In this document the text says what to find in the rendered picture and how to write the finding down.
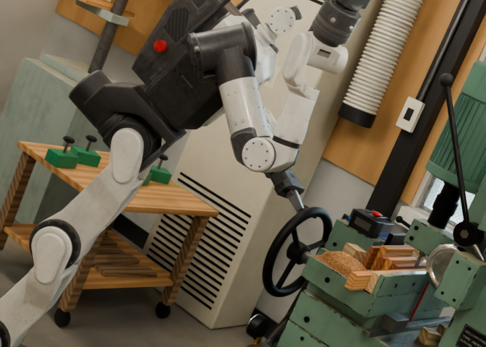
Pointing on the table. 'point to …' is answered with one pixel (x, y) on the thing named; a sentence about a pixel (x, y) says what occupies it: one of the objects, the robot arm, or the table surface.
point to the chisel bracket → (426, 236)
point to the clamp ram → (394, 238)
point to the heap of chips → (341, 262)
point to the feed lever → (474, 235)
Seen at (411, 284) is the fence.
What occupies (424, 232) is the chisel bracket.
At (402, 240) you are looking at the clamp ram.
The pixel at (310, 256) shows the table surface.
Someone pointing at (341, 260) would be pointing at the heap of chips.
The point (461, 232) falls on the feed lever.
